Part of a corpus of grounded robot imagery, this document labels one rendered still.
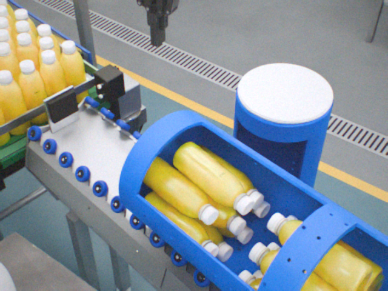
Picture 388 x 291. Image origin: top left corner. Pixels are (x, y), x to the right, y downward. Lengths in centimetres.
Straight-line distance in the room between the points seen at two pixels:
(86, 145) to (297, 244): 81
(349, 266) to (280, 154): 100
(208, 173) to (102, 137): 55
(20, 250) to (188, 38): 265
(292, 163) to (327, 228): 98
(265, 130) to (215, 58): 203
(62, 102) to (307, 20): 266
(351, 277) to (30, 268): 67
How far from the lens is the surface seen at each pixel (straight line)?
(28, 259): 130
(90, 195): 150
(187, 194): 118
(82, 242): 193
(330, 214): 108
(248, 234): 129
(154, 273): 141
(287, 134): 157
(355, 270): 106
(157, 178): 123
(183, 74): 343
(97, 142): 164
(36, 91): 170
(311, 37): 384
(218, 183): 116
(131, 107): 198
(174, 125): 121
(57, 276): 126
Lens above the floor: 204
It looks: 44 degrees down
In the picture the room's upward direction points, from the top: straight up
